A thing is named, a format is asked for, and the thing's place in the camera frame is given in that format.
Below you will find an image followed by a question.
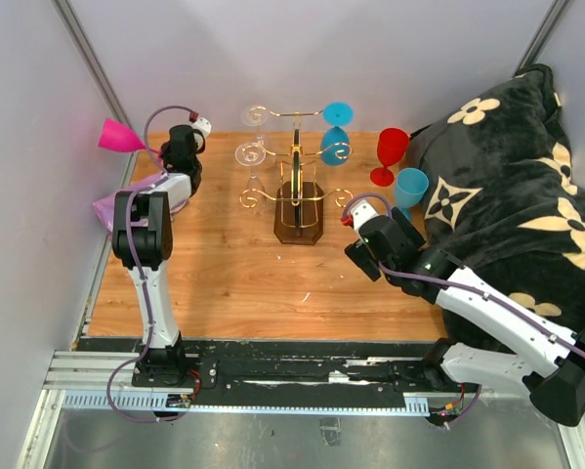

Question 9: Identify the blue wine glass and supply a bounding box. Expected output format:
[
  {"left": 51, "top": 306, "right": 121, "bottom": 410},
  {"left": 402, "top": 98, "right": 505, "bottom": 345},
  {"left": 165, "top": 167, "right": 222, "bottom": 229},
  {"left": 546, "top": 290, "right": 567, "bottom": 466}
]
[
  {"left": 319, "top": 102, "right": 354, "bottom": 166},
  {"left": 394, "top": 168, "right": 429, "bottom": 220}
]

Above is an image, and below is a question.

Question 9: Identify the pink wine glass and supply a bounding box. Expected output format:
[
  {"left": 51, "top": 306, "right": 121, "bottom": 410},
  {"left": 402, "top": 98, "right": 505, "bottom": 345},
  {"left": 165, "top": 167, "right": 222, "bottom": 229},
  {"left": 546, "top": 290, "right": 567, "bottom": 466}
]
[{"left": 98, "top": 118, "right": 146, "bottom": 153}]

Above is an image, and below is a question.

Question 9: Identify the purple cloth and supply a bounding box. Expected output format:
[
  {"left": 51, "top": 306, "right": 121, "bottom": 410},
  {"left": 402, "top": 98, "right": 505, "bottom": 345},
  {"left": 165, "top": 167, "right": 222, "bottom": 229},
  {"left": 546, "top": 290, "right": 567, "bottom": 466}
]
[{"left": 93, "top": 173, "right": 196, "bottom": 234}]

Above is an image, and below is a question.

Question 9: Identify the red wine glass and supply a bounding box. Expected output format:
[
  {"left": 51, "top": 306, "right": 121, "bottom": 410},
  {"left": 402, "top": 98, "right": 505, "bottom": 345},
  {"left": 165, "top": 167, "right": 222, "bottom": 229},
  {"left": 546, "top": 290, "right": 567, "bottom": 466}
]
[{"left": 370, "top": 128, "right": 410, "bottom": 187}]

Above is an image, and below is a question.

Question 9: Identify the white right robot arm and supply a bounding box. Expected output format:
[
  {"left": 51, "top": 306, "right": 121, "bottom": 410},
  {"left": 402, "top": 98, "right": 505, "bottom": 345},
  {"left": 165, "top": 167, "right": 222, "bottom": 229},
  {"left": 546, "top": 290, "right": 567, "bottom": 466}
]
[{"left": 341, "top": 198, "right": 585, "bottom": 427}]

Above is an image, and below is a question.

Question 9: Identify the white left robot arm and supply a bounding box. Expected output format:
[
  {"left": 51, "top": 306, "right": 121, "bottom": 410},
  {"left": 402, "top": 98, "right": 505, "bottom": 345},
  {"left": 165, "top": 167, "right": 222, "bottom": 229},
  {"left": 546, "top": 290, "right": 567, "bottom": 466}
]
[{"left": 111, "top": 124, "right": 205, "bottom": 387}]

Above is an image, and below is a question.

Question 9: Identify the front clear wine glass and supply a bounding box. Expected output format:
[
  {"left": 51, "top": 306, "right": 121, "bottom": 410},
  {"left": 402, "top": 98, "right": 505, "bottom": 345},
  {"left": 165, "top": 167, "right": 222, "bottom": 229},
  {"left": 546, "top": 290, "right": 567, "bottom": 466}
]
[{"left": 234, "top": 142, "right": 269, "bottom": 209}]

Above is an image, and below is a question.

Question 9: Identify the clear wine glass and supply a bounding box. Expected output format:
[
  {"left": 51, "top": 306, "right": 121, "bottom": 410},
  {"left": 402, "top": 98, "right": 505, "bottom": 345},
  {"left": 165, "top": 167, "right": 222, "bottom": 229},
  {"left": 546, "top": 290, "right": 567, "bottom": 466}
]
[
  {"left": 240, "top": 105, "right": 271, "bottom": 149},
  {"left": 234, "top": 142, "right": 269, "bottom": 209}
]

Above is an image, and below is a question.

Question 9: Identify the rear clear wine glass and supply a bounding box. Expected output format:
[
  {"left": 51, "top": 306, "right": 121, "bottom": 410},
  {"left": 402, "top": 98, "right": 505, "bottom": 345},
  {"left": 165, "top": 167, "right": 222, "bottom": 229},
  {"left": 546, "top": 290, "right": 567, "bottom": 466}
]
[{"left": 240, "top": 105, "right": 271, "bottom": 149}]

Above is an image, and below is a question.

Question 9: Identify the black floral blanket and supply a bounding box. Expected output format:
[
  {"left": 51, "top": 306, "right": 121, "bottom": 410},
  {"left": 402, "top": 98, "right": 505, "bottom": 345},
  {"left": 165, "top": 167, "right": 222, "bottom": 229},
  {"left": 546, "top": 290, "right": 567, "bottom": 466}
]
[{"left": 406, "top": 64, "right": 585, "bottom": 332}]

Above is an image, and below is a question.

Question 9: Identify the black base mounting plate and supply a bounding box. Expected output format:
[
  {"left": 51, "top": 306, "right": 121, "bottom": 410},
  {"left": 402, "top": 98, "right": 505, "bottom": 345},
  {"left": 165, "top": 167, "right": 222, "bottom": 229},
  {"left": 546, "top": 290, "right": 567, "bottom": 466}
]
[{"left": 131, "top": 336, "right": 482, "bottom": 410}]

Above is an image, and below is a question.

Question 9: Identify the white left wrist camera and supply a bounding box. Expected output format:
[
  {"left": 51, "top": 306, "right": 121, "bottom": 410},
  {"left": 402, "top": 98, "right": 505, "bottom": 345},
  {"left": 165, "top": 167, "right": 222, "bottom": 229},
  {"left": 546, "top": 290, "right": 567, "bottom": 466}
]
[{"left": 189, "top": 115, "right": 212, "bottom": 139}]

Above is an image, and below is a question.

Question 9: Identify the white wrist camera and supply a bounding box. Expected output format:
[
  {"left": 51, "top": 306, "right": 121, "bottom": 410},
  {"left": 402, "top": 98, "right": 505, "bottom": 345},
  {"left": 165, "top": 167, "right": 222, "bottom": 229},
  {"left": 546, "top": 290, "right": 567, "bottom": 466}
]
[
  {"left": 340, "top": 198, "right": 380, "bottom": 235},
  {"left": 189, "top": 115, "right": 212, "bottom": 139}
]

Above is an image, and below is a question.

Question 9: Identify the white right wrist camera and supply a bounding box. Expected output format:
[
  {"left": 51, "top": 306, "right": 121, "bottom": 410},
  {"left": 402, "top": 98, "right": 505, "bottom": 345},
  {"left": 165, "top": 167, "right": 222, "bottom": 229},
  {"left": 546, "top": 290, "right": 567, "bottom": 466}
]
[{"left": 340, "top": 198, "right": 380, "bottom": 235}]

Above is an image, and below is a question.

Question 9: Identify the gold wire wine glass rack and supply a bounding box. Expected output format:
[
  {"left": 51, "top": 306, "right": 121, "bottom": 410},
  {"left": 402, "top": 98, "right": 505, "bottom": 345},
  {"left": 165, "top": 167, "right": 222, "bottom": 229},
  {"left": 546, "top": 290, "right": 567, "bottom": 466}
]
[{"left": 264, "top": 108, "right": 331, "bottom": 245}]

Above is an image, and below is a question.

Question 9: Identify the left aluminium frame post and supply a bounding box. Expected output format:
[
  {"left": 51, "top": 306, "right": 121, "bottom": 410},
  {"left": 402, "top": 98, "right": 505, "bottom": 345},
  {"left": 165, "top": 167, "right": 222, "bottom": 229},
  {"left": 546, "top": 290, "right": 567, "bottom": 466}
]
[{"left": 50, "top": 0, "right": 137, "bottom": 137}]

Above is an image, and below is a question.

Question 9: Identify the aluminium frame post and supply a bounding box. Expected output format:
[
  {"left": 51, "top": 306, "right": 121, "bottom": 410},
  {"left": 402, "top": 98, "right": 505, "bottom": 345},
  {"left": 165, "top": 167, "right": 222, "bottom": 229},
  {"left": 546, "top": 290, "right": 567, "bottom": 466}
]
[
  {"left": 50, "top": 0, "right": 137, "bottom": 137},
  {"left": 513, "top": 0, "right": 578, "bottom": 75}
]

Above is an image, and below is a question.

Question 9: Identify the right aluminium frame post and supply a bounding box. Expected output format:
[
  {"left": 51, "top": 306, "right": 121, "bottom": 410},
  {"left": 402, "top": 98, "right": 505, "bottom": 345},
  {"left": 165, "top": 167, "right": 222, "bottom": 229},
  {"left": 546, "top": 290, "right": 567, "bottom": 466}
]
[{"left": 513, "top": 0, "right": 578, "bottom": 75}]

